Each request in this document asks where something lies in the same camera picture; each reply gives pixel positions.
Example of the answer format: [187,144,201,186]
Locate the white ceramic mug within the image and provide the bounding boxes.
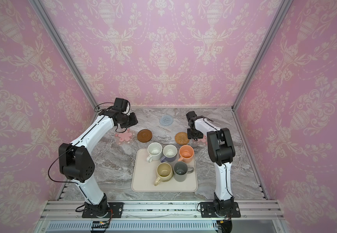
[146,142,163,163]

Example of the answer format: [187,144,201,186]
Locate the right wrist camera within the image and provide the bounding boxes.
[186,111,197,122]

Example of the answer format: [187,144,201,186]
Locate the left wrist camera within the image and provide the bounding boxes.
[113,98,131,114]

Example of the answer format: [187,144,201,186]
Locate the pink flower coaster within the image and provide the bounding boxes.
[198,136,208,145]
[115,129,135,145]

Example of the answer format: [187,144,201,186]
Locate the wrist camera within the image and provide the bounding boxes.
[113,98,131,114]
[186,111,197,122]

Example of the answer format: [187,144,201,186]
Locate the blue woven round coaster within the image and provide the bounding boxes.
[159,115,174,126]

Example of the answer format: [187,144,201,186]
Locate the beige rectangular tray mat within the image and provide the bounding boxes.
[131,149,198,192]

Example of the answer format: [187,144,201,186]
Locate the lavender ceramic mug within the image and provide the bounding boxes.
[161,145,178,163]

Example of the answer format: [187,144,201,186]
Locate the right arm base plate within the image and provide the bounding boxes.
[199,202,241,218]

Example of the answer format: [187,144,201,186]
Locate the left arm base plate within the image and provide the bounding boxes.
[82,202,124,219]

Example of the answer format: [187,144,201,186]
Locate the left aluminium corner post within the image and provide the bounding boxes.
[29,0,98,107]

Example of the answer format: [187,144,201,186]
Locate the yellow ceramic mug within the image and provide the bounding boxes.
[154,162,173,186]

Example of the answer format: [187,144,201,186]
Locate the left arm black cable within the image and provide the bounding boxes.
[94,101,115,113]

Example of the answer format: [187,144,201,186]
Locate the aluminium corner post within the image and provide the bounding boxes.
[29,0,98,107]
[232,0,293,112]

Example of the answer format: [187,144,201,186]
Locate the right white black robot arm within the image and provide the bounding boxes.
[186,111,235,216]

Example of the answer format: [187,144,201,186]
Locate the tan rattan round coaster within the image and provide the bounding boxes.
[175,132,190,145]

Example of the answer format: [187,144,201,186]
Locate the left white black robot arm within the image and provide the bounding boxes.
[59,109,138,217]

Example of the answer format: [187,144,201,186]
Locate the aluminium front rail frame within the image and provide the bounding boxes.
[34,200,289,233]

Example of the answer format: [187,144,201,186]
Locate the brown wooden round coaster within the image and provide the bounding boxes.
[137,129,152,143]

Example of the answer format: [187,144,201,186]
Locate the right aluminium corner post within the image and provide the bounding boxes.
[232,0,293,112]

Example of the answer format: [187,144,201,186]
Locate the grey green ceramic mug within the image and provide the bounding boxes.
[173,161,195,182]

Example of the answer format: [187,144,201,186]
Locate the orange ceramic mug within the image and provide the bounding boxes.
[178,145,195,163]

